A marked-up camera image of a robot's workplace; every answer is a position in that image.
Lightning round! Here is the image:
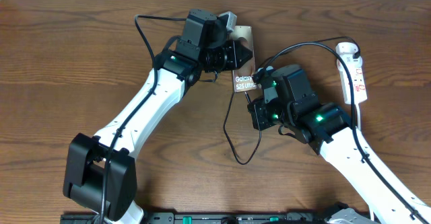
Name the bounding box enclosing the white power strip cord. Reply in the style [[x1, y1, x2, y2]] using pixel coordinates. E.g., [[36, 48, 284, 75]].
[[355, 103, 374, 221]]

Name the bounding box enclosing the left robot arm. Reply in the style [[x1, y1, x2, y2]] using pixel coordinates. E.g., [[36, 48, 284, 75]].
[[63, 9, 253, 223]]

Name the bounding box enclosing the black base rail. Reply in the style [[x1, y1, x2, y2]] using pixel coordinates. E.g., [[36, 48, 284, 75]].
[[60, 205, 371, 224]]

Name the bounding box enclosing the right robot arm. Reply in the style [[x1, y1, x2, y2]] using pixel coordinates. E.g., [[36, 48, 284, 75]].
[[247, 65, 430, 223]]

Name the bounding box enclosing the white power strip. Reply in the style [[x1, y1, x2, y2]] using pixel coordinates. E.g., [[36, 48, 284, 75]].
[[335, 42, 368, 105]]

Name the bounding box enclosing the white charger adapter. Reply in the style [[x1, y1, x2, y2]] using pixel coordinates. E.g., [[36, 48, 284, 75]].
[[337, 54, 363, 72]]

